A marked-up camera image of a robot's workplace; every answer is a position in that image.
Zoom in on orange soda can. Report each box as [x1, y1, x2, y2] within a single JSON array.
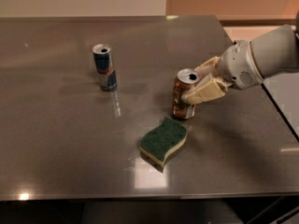
[[172, 68, 200, 119]]

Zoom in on blue silver energy drink can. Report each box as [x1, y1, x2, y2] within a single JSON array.
[[93, 44, 117, 91]]

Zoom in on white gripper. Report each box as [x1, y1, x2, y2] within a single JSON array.
[[181, 40, 264, 105]]

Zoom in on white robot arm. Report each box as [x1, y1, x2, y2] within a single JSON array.
[[182, 24, 299, 105]]

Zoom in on green yellow sponge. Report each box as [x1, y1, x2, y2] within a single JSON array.
[[140, 117, 187, 167]]

